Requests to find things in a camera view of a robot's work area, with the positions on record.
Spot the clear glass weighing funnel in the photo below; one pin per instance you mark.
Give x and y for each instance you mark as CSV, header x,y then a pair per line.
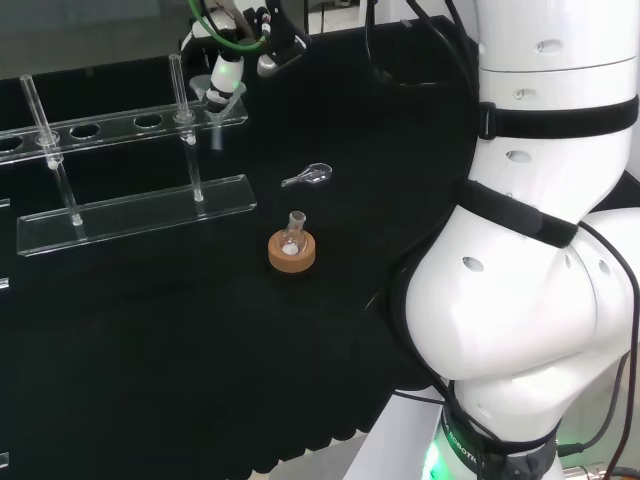
x,y
310,175

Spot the clear acrylic funnel stand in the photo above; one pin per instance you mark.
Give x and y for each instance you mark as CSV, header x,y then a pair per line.
x,y
135,220

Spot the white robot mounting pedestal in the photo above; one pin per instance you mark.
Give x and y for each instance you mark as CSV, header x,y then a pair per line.
x,y
395,440

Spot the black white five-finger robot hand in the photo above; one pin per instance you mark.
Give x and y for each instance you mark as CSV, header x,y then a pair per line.
x,y
280,35

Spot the clear plastic funnel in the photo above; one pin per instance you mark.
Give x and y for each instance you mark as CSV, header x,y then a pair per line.
x,y
217,124

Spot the small round-bottom glass flask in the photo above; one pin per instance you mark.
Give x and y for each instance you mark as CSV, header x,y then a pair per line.
x,y
293,235

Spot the black bench cloth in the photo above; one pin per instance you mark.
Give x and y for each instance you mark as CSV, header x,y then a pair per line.
x,y
175,350

